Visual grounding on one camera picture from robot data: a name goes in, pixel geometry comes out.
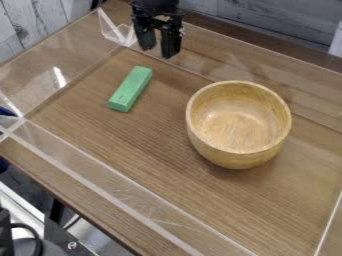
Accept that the black metal bracket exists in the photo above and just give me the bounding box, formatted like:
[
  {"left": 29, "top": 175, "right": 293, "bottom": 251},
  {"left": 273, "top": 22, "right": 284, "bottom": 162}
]
[{"left": 42, "top": 218, "right": 98, "bottom": 256}]

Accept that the green rectangular block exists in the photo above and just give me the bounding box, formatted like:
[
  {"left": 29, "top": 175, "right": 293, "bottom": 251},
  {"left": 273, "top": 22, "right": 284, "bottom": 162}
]
[{"left": 108, "top": 66, "right": 152, "bottom": 112}]

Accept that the light wooden bowl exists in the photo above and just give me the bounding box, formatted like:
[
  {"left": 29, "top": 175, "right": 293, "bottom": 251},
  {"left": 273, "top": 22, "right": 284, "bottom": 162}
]
[{"left": 185, "top": 80, "right": 292, "bottom": 169}]

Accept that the clear acrylic tray wall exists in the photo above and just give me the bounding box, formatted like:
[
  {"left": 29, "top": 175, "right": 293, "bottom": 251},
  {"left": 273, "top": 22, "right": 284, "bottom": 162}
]
[{"left": 0, "top": 5, "right": 342, "bottom": 256}]

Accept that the black cable loop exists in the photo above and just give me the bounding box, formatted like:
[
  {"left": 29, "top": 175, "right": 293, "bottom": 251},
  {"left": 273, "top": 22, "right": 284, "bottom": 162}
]
[{"left": 9, "top": 222, "right": 45, "bottom": 256}]

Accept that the blue object at edge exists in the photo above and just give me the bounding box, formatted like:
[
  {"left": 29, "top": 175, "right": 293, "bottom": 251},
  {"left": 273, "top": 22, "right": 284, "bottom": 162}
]
[{"left": 0, "top": 106, "right": 17, "bottom": 117}]

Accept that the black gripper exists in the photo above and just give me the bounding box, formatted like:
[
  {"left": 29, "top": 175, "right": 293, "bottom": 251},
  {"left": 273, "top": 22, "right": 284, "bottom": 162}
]
[{"left": 130, "top": 0, "right": 183, "bottom": 59}]

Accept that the black table leg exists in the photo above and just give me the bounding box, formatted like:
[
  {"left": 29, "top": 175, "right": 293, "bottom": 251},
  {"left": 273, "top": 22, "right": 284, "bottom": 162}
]
[{"left": 49, "top": 199, "right": 65, "bottom": 224}]

